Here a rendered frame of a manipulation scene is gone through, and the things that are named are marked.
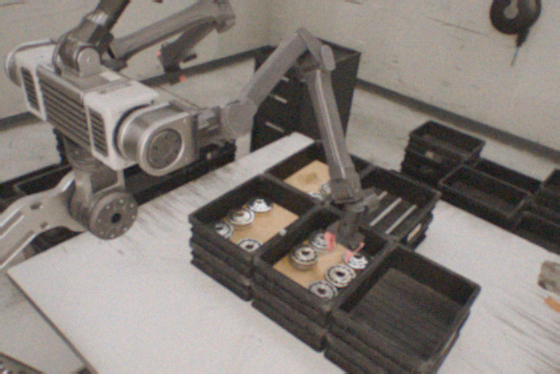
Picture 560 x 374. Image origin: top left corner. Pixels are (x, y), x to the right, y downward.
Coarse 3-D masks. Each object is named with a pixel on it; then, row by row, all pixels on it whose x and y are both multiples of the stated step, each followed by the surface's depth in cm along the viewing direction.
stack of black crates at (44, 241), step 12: (60, 168) 242; (72, 168) 247; (36, 180) 234; (48, 180) 239; (60, 180) 244; (24, 192) 224; (36, 192) 237; (60, 228) 222; (36, 240) 239; (48, 240) 227; (60, 240) 227; (36, 252) 247
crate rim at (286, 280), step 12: (312, 216) 171; (276, 240) 158; (264, 252) 153; (384, 252) 158; (264, 264) 149; (372, 264) 153; (276, 276) 147; (288, 276) 145; (360, 276) 148; (300, 288) 142; (348, 288) 143; (312, 300) 140; (324, 300) 139; (336, 300) 139
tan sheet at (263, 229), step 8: (272, 208) 189; (280, 208) 190; (272, 216) 185; (280, 216) 185; (288, 216) 186; (296, 216) 186; (256, 224) 180; (264, 224) 181; (272, 224) 181; (280, 224) 181; (288, 224) 182; (240, 232) 176; (248, 232) 176; (256, 232) 176; (264, 232) 177; (272, 232) 177; (232, 240) 172; (264, 240) 173
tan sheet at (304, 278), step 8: (336, 248) 173; (344, 248) 173; (288, 256) 167; (320, 256) 169; (328, 256) 169; (336, 256) 169; (280, 264) 164; (288, 264) 164; (320, 264) 165; (328, 264) 166; (288, 272) 161; (296, 272) 161; (304, 272) 161; (312, 272) 162; (320, 272) 162; (296, 280) 158; (304, 280) 158; (312, 280) 159; (320, 280) 159
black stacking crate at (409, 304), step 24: (384, 264) 158; (408, 264) 162; (360, 288) 148; (384, 288) 159; (408, 288) 160; (432, 288) 160; (456, 288) 154; (360, 312) 149; (384, 312) 150; (408, 312) 151; (432, 312) 152; (456, 312) 153; (336, 336) 141; (360, 336) 135; (384, 336) 143; (408, 336) 143; (432, 336) 144; (384, 360) 133
